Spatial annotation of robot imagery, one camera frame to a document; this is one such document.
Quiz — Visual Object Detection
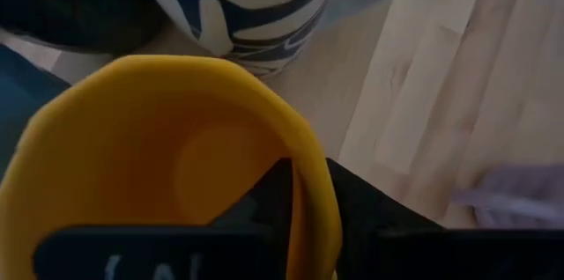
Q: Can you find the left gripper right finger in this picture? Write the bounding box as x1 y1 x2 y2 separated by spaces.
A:
325 158 564 280

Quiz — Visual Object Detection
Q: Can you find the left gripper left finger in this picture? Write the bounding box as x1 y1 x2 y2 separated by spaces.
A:
33 158 294 280

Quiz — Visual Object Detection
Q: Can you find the lilac bubble mug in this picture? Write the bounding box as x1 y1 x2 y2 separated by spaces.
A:
451 164 564 231

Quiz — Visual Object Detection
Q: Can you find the orange yellow mug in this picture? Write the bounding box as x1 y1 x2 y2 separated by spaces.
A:
0 54 344 280

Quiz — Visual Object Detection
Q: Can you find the dark speckled teal mug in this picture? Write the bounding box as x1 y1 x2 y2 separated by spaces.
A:
0 0 167 55

